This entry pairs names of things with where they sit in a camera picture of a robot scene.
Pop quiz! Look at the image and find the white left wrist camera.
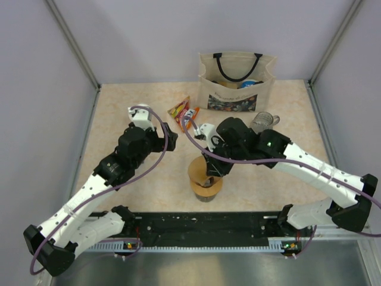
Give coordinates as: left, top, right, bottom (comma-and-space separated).
128, 104, 155, 131

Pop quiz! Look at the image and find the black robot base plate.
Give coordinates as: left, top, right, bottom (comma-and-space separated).
113, 212, 312, 248

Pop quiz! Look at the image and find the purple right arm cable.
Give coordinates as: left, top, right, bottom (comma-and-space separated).
181, 116, 381, 259

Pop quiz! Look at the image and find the grey slotted cable duct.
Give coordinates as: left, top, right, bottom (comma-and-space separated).
86, 237, 303, 253

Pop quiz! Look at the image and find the brown paper coffee filter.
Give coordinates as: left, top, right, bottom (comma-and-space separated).
188, 156, 221, 188

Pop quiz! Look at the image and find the grey ribbed glass mug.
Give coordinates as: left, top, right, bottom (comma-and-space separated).
249, 111, 280, 134

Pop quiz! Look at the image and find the beige floral tote bag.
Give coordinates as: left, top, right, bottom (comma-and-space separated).
196, 52, 277, 112

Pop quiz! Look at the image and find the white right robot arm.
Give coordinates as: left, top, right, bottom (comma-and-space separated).
194, 117, 378, 236

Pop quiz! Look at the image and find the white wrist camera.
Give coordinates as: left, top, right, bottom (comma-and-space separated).
193, 123, 224, 153
128, 104, 155, 131

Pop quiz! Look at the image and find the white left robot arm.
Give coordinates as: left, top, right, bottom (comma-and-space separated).
23, 123, 178, 277

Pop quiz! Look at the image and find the orange Fox's candy bag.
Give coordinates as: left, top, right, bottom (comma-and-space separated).
167, 96, 200, 133

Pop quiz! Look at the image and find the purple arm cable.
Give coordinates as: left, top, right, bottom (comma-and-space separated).
181, 116, 381, 259
29, 105, 170, 274

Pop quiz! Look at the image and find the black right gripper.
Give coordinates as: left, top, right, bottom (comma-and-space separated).
202, 139, 246, 178

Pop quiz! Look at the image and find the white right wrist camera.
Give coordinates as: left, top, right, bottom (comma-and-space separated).
193, 123, 224, 153

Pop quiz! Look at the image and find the large wooden dripper ring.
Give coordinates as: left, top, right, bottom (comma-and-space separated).
190, 177, 224, 198

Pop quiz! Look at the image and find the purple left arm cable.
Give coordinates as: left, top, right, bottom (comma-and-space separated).
29, 105, 170, 274

